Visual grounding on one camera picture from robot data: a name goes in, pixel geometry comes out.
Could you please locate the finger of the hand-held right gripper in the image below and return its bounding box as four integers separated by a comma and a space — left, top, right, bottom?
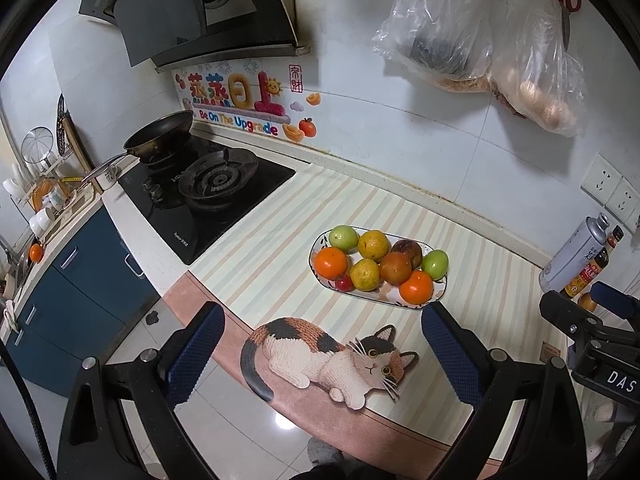
590, 281, 640, 322
539, 290, 607, 350

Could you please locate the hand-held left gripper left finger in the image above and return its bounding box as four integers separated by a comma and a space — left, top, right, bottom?
57, 302, 226, 480

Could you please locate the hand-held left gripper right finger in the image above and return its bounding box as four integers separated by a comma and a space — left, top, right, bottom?
420, 302, 583, 480

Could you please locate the orange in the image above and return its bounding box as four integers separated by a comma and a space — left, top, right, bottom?
313, 247, 349, 281
399, 270, 434, 306

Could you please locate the white leaf-print plate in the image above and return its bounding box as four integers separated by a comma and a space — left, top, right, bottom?
308, 227, 449, 311

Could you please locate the green apple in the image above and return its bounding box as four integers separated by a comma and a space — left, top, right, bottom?
421, 249, 449, 281
328, 225, 360, 253

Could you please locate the reddish orange round fruit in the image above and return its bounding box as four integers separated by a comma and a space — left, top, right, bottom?
380, 251, 413, 285

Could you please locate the dark red apple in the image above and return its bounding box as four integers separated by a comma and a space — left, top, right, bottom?
391, 239, 423, 268

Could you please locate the yellow citrus fruit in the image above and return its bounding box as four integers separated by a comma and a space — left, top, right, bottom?
349, 258, 382, 292
357, 230, 391, 262

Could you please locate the dark sauce bottle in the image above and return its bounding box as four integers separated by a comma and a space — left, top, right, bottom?
560, 225, 626, 301

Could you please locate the silver spray can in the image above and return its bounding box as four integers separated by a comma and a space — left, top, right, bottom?
539, 214, 612, 293

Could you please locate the black gas stove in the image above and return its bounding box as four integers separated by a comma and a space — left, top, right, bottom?
117, 135, 297, 266

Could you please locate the blue kitchen cabinet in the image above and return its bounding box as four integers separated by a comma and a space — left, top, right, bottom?
0, 205, 162, 401

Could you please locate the striped cat-print mat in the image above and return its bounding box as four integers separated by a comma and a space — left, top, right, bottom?
160, 162, 583, 461

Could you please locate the grey slipper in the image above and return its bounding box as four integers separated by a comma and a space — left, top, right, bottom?
306, 435, 347, 467

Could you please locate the stack of white bowls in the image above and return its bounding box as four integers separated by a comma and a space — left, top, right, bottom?
29, 207, 54, 239

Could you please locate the dish rack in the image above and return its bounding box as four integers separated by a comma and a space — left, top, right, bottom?
10, 155, 101, 241

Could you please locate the plastic bag with brown contents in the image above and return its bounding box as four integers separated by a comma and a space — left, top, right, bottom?
440, 0, 587, 139

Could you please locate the black frying pan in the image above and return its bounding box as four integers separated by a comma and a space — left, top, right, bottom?
80, 110, 195, 186

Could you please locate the wooden cutting board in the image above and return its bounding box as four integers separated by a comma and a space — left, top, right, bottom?
62, 112, 103, 193

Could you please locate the metal strainer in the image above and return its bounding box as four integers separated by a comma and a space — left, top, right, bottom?
21, 126, 55, 167

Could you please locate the plastic bag with dark contents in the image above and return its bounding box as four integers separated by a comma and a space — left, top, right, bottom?
372, 0, 496, 85

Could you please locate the grey range hood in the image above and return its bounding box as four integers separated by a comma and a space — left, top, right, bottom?
79, 0, 311, 73

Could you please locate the white wall outlet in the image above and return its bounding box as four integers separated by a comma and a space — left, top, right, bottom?
604, 177, 640, 224
580, 154, 623, 206

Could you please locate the black cable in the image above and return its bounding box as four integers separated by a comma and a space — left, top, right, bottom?
0, 345, 57, 480

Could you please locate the colourful wall sticker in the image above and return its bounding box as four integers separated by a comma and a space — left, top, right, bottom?
172, 60, 319, 142

